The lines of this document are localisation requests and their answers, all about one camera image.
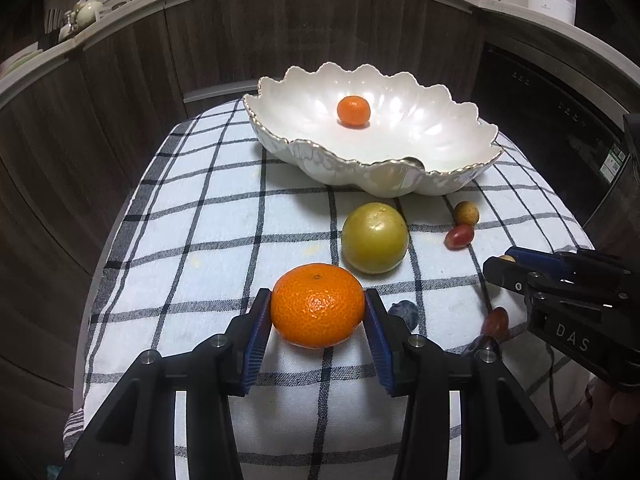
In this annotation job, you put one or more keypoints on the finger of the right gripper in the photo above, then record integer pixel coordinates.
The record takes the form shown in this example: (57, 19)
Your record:
(507, 274)
(549, 263)

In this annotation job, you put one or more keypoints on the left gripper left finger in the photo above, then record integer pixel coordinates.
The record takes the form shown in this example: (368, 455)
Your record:
(132, 436)

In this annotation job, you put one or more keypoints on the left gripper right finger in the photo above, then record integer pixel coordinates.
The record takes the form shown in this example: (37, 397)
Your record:
(503, 436)

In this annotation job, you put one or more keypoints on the red grape tomato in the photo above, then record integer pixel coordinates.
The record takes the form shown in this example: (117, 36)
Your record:
(496, 324)
(459, 237)

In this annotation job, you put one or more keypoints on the dark blue plum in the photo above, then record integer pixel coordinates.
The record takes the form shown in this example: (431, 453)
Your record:
(408, 312)

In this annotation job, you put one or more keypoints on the large orange mandarin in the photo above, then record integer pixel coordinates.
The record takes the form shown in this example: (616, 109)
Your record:
(317, 305)

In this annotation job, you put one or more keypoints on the grey kitchen countertop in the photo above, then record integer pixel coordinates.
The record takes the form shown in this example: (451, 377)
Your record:
(153, 55)

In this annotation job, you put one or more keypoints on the person's right hand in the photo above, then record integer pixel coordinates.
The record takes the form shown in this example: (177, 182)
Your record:
(609, 407)

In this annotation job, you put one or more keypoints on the yellow-brown small round fruit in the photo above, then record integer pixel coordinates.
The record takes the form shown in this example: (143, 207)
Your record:
(466, 214)

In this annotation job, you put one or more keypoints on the green round apple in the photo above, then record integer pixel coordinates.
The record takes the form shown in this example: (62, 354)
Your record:
(374, 238)

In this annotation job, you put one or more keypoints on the white scalloped ceramic bowl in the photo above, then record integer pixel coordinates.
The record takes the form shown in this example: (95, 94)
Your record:
(418, 139)

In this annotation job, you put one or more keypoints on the white blue checked cloth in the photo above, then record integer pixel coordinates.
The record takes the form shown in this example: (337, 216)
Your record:
(215, 218)

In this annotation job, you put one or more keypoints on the small orange mandarin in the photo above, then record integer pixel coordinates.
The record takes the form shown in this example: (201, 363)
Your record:
(353, 111)

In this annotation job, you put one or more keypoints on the white cylindrical container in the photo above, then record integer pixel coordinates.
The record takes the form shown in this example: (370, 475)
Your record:
(561, 10)

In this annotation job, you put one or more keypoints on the white teapot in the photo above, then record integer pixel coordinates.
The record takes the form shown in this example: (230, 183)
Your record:
(83, 14)

